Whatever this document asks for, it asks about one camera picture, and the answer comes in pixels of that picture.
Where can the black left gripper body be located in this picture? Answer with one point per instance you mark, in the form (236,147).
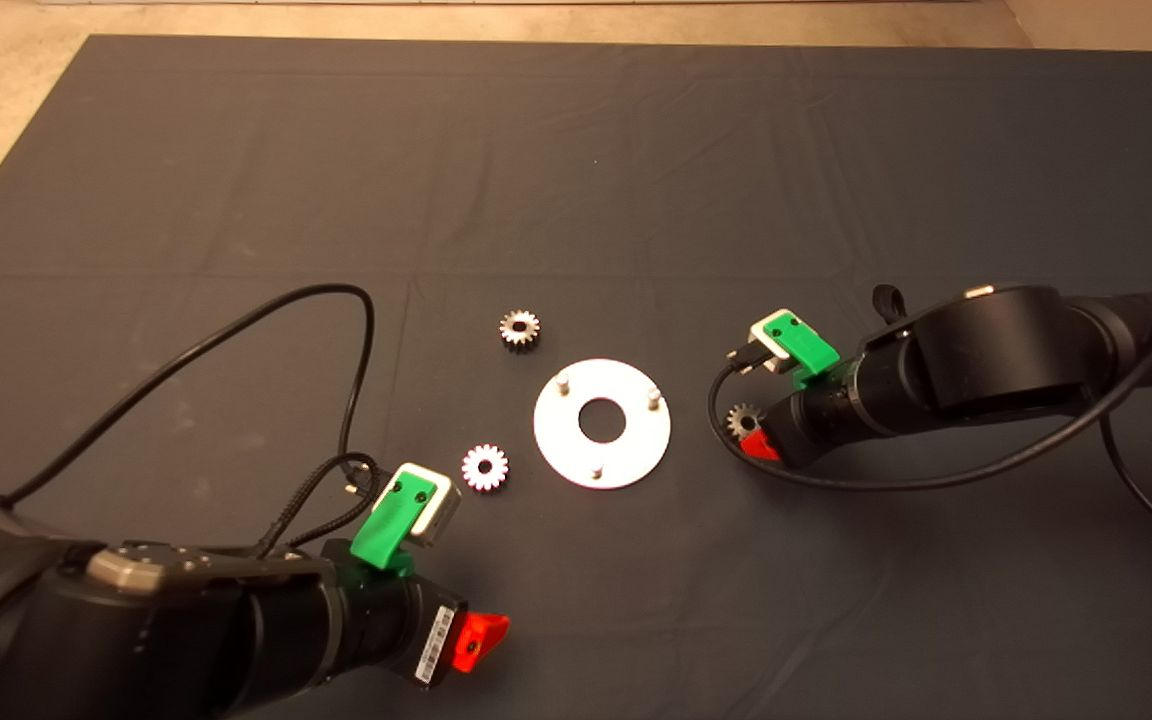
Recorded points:
(416,625)

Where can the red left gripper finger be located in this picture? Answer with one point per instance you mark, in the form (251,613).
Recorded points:
(478,640)

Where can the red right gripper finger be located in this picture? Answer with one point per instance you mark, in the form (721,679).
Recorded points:
(760,447)

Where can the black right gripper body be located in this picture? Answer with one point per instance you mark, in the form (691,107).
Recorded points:
(821,425)

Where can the small steel planetary gear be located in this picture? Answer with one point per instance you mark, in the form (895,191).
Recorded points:
(736,414)
(496,479)
(528,338)

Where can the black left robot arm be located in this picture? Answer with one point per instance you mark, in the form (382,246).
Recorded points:
(136,640)

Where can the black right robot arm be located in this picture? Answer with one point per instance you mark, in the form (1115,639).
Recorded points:
(996,350)

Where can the round metal carrier plate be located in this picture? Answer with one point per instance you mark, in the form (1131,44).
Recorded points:
(636,450)

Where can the dark grey table cloth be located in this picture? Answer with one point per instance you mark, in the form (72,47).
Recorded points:
(636,200)

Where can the green right camera mount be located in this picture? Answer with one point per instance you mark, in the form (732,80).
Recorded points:
(804,345)

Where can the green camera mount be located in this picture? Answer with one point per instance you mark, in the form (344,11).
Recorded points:
(804,345)
(386,530)

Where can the green left camera mount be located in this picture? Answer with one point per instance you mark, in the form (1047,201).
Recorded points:
(386,530)

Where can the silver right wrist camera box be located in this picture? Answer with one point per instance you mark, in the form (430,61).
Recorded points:
(764,335)

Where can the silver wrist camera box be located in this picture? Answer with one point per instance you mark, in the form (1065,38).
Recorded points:
(443,515)
(764,335)

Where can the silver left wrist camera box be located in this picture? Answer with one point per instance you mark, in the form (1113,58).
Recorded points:
(443,515)

